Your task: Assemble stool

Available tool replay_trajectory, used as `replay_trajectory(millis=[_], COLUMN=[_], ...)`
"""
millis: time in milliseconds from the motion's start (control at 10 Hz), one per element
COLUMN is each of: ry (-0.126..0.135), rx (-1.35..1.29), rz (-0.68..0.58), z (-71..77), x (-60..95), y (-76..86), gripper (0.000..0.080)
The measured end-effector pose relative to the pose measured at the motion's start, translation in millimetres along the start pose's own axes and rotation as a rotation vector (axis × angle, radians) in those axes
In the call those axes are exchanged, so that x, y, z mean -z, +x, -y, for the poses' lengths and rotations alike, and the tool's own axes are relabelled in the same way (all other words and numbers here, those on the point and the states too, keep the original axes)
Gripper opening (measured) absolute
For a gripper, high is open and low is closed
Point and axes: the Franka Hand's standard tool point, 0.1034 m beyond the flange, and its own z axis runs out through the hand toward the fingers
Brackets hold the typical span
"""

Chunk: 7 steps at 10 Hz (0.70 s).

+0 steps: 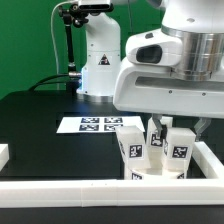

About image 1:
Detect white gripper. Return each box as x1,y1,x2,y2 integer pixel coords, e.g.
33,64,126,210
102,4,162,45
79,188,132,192
113,58,224,141

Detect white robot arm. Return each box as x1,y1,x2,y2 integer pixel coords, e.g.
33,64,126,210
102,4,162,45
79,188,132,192
113,0,224,135

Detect paper sheet with tags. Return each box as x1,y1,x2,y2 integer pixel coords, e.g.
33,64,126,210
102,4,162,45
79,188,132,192
57,116,145,134

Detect white right fence wall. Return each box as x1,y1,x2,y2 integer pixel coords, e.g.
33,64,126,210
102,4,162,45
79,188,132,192
192,141,224,179

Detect white fence wall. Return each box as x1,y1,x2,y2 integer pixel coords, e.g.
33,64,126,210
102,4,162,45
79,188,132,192
0,179,224,208
0,144,9,171
192,141,224,179

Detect white front fence wall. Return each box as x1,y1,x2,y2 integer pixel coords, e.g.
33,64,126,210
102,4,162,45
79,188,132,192
0,179,224,208

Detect black cables on table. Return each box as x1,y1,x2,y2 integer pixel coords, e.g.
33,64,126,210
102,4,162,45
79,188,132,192
28,73,82,92

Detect white camera on mount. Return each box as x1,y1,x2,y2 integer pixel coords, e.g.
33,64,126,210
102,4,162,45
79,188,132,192
78,0,113,12

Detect white cable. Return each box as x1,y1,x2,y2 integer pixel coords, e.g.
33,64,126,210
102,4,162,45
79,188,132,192
50,0,76,75

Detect white left fence wall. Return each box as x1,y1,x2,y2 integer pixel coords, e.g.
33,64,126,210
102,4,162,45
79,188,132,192
0,144,9,171

